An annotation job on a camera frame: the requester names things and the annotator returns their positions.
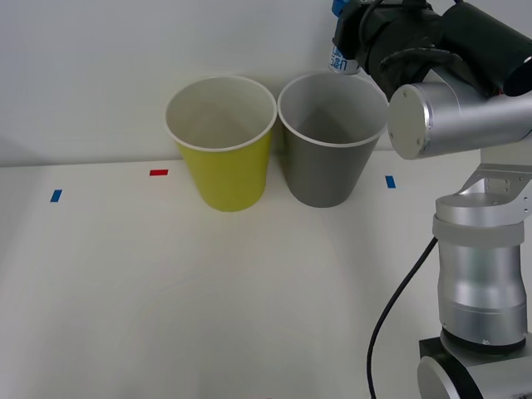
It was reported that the grey plastic waste bin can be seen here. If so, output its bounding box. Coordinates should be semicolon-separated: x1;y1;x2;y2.
276;71;391;209

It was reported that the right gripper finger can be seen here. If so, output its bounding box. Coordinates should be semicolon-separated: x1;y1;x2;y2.
330;0;353;20

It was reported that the blue white drink can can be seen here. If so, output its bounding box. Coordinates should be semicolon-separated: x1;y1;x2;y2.
327;42;361;76

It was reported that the yellow-green plastic waste bin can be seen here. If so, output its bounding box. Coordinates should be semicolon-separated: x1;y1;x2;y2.
163;75;278;214

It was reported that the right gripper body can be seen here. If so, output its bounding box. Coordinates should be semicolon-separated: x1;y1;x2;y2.
337;1;377;67

